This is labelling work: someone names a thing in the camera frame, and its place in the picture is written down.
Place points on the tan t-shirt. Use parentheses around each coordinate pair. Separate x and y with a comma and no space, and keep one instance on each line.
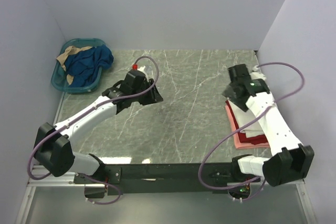
(77,64)

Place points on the blue t-shirt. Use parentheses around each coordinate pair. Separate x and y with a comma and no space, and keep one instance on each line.
(101,58)

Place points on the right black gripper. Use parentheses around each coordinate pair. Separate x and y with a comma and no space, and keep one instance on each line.
(228,93)

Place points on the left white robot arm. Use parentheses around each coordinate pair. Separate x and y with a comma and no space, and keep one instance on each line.
(53,142)

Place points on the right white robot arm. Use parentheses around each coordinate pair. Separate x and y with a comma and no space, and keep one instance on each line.
(290,160)

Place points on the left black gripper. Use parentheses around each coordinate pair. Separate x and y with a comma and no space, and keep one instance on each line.
(154,96)

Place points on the folded red t-shirt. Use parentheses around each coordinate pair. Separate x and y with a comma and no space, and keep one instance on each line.
(255,139)

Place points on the black base beam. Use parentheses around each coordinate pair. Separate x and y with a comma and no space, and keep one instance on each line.
(169,178)

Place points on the folded pink t-shirt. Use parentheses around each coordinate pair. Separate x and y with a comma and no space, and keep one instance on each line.
(240,136)

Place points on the teal plastic laundry basket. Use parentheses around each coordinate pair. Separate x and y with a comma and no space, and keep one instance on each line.
(59,77)

